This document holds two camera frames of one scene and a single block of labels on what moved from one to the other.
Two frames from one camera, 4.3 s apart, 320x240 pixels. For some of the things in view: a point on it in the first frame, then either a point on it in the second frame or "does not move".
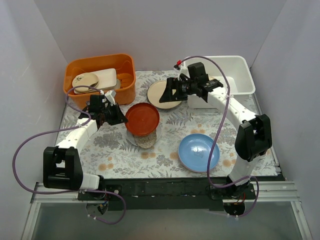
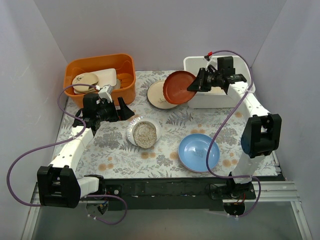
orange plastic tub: x=124 y=64 does not move
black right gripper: x=175 y=88 to x=202 y=80
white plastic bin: x=236 y=70 does not move
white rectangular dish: x=107 y=78 does not move
